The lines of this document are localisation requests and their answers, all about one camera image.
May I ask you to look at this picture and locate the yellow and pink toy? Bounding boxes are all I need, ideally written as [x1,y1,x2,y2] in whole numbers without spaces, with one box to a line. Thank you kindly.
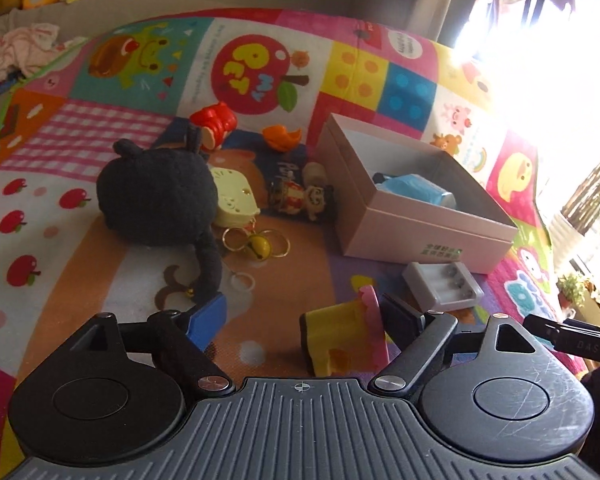
[300,285,389,377]

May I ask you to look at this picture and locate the orange plastic piece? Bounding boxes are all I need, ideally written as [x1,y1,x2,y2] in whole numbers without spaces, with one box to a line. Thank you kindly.
[261,125,303,153]

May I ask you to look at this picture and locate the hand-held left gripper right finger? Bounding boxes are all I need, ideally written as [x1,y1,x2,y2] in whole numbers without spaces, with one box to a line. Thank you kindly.
[370,294,538,393]

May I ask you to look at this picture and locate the pink and white clothes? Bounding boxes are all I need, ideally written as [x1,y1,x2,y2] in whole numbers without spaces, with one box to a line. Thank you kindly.
[0,22,88,93]

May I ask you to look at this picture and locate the colourful cartoon play mat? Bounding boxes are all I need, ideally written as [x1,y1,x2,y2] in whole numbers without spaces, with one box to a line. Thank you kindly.
[0,7,566,480]

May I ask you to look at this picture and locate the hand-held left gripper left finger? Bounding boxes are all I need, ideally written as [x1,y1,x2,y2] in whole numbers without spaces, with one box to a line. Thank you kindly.
[82,294,236,395]

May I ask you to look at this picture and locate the red toy figure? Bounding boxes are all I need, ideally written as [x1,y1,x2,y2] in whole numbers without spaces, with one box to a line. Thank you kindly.
[189,101,239,152]

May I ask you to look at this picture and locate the white battery case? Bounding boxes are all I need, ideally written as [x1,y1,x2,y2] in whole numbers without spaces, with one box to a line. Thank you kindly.
[402,261,485,314]

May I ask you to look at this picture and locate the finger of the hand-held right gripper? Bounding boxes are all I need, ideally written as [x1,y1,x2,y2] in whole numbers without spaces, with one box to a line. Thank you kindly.
[524,312,600,343]

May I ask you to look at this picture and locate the small doll figure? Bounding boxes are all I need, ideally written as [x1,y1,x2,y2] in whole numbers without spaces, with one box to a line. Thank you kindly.
[270,162,339,222]

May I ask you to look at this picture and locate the blue packet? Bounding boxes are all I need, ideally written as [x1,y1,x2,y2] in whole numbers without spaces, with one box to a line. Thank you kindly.
[377,172,458,209]

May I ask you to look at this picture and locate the black plush toy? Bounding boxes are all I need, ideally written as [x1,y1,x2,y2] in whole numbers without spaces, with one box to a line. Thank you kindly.
[96,124,224,304]

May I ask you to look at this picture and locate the pink cardboard box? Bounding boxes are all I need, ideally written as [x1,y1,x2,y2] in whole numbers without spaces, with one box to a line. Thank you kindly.
[315,112,519,275]

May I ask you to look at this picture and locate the cream toy camera keychain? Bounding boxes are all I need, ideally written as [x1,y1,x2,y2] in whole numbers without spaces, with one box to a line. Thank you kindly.
[209,166,291,262]

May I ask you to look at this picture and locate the green plant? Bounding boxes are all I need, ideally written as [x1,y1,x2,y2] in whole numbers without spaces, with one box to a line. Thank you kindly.
[562,137,600,241]

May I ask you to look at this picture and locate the small potted plant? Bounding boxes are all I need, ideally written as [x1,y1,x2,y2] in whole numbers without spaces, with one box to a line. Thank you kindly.
[555,272,590,311]

